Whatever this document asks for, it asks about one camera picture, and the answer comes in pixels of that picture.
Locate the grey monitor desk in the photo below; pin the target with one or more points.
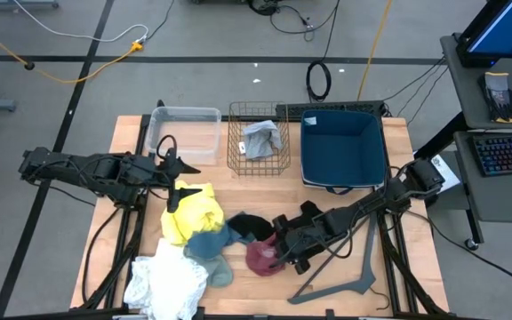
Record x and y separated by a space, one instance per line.
469 89

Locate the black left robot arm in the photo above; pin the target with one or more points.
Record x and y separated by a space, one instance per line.
82 171

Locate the maroon pink cloth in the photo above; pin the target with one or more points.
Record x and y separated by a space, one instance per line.
258 260

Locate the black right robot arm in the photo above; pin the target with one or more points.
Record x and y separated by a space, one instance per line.
371 202

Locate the computer monitor blue screen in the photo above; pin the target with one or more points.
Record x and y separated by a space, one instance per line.
500 31

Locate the light grey cloth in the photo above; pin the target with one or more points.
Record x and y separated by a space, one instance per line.
260 140

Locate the backlit computer keyboard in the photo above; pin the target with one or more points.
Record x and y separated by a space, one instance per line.
507 153

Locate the teal cloth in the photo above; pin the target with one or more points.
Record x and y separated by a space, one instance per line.
207 246

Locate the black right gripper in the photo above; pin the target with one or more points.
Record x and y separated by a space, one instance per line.
302 237

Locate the black grey work gloves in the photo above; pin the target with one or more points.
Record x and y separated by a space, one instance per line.
498 98

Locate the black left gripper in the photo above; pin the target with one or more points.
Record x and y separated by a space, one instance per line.
160 178

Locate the clear plastic storage bin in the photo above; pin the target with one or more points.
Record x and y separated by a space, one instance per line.
194 133

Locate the black power strip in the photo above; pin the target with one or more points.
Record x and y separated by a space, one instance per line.
331 108

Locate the navy white striped fabric bin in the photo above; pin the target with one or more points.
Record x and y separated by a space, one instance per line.
340 151

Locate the black floor disc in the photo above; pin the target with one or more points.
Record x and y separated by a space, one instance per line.
29 66

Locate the white lace cloth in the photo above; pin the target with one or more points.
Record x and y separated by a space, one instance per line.
167 280

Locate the white paper sheet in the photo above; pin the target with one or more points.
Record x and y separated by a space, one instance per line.
445 178

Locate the yellow cloth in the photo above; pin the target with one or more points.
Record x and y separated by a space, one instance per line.
194 213

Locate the grey keyboard desk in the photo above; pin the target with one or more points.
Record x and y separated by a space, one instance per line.
500 200

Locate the grey clothes hanger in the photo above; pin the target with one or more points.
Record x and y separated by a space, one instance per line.
362 280

